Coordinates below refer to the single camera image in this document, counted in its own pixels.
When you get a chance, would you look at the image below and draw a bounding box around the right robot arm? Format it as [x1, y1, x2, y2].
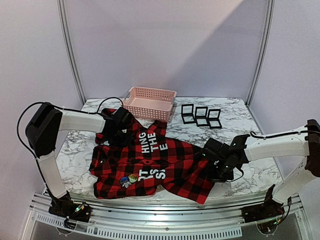
[201, 119, 320, 218]

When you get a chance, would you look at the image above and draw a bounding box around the black display box left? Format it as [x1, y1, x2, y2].
[181, 103, 196, 125]

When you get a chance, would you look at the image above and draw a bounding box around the black display box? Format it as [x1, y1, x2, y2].
[181, 103, 196, 125]
[207, 109, 222, 129]
[194, 106, 209, 127]

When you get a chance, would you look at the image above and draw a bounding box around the red black plaid shirt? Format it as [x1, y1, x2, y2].
[89, 119, 214, 205]

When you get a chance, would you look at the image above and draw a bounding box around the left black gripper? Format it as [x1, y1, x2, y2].
[108, 129, 132, 147]

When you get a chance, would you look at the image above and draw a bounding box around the aluminium front rail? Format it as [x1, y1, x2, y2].
[21, 193, 312, 240]

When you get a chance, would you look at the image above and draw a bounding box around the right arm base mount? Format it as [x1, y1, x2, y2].
[241, 197, 292, 235]

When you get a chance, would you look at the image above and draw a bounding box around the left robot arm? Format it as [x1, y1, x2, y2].
[25, 102, 134, 217]

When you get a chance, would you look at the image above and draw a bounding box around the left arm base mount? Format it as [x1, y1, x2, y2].
[48, 199, 93, 230]

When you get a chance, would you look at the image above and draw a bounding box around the black display box right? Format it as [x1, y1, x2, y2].
[207, 109, 222, 129]

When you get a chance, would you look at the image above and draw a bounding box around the black display box middle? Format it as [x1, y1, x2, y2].
[194, 106, 209, 127]

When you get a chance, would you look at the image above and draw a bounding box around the pink plastic basket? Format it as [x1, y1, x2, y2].
[123, 86, 177, 122]

